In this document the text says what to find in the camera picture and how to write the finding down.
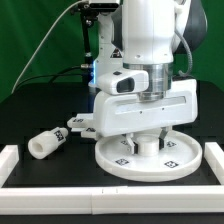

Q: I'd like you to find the black cable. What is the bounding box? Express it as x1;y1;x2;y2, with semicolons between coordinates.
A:
15;65;93;90

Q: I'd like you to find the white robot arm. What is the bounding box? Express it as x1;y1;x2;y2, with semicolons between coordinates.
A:
93;0;207;150

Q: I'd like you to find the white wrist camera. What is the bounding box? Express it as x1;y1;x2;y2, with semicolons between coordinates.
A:
97;68;149;95

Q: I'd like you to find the white left fence bar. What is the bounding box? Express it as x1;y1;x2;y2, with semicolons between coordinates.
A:
0;145;19;188

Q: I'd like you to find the white cross table base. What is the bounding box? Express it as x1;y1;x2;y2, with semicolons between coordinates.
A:
67;113;100;140

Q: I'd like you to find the white fence bar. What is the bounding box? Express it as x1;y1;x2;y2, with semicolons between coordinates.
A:
204;142;224;186
0;185;224;215
0;145;19;188

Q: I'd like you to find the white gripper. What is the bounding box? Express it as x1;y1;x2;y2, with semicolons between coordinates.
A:
93;79;198;155

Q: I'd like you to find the white right fence bar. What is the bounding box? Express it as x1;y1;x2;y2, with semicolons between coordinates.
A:
204;142;224;186

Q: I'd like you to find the white round table top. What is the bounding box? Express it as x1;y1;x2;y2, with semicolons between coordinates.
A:
95;129;202;182

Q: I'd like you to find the white front fence bar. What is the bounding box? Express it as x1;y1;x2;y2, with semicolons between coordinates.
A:
0;185;224;215

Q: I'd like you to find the white cable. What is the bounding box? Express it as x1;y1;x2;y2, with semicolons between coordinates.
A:
11;0;84;95

